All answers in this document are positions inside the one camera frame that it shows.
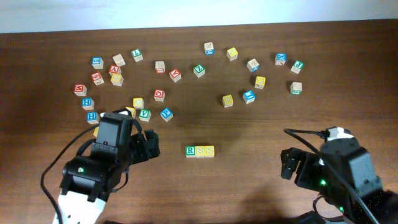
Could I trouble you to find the yellow block by V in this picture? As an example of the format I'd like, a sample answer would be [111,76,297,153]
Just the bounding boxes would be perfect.
[126,107,136,118]

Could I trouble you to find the red Q block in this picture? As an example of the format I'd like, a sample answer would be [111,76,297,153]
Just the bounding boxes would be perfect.
[154,90,165,102]

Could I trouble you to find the yellow block upper left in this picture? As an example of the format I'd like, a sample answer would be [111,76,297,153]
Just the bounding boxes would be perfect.
[111,73,124,86]

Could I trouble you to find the blue h block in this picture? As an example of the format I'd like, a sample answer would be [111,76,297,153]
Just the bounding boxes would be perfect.
[86,111,100,124]
[81,98,95,110]

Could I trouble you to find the plain wooden block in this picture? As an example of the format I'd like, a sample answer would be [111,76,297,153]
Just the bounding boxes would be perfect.
[113,54,126,67]

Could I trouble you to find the green Z block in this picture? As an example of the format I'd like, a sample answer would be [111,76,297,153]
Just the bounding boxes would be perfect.
[193,64,205,78]

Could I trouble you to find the wooden block blue side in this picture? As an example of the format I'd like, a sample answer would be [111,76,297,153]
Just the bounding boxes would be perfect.
[246,58,259,72]

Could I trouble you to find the green V block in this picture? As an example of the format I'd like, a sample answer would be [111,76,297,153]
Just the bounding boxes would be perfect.
[139,109,152,122]

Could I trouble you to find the red A block centre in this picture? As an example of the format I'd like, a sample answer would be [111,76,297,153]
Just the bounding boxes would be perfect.
[169,68,182,82]

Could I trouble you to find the red 6 block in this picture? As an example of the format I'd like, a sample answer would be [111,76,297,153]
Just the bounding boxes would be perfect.
[90,72,104,86]

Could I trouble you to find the yellow block top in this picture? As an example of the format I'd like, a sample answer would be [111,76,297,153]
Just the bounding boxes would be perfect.
[226,47,238,61]

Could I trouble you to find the yellow block lower right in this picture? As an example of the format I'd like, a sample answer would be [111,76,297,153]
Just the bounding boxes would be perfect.
[222,95,234,108]

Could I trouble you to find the blue H block upper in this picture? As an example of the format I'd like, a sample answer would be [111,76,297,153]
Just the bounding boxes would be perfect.
[81,98,95,110]

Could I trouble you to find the wooden block red edge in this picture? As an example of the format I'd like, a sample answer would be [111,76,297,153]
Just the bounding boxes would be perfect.
[155,61,165,73]

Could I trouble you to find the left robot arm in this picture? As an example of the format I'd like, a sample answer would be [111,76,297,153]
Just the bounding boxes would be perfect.
[53,109,160,224]

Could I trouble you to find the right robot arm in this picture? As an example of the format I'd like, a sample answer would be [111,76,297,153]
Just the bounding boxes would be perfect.
[280,127,397,224]

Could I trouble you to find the blue S block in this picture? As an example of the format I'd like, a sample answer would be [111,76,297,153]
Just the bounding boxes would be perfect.
[91,57,104,69]

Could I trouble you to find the red a block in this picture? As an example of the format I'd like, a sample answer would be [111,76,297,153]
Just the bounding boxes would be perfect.
[169,68,182,82]
[108,65,122,76]

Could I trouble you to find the red M block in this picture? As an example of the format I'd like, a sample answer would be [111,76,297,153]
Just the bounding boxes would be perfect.
[73,84,87,96]

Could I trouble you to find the green J block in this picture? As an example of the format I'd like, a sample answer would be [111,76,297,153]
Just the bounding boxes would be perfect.
[290,60,305,74]

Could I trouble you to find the green L block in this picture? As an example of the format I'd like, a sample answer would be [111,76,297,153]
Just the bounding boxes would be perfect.
[131,49,143,62]

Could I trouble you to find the blue X block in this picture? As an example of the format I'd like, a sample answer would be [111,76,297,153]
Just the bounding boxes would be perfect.
[275,53,287,66]

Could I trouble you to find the green R block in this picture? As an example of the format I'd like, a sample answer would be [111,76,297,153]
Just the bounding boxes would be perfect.
[185,146,196,158]

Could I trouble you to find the red A block left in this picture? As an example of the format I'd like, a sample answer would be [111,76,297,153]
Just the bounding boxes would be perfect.
[108,65,122,76]

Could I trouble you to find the yellow S block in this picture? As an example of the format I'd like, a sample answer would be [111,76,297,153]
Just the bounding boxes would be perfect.
[205,146,215,157]
[195,146,205,158]

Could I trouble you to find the wooden block blue edge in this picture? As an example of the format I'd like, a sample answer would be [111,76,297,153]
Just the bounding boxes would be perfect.
[204,42,215,55]

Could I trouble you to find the blue P block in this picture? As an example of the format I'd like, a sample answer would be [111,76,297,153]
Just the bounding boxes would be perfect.
[160,108,174,122]

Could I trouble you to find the blue H block lower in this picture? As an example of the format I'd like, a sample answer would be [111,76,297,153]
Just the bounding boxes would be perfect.
[86,111,100,124]

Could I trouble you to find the yellow O block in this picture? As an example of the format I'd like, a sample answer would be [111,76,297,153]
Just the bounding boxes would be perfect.
[93,126,99,138]

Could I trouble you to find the yellow C block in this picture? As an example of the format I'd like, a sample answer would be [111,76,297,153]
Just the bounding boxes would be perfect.
[133,98,144,110]

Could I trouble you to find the wooden block green edge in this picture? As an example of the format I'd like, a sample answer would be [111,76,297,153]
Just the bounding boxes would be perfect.
[290,82,302,95]

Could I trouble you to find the blue E block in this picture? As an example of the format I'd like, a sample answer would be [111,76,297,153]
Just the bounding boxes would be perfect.
[243,90,256,104]

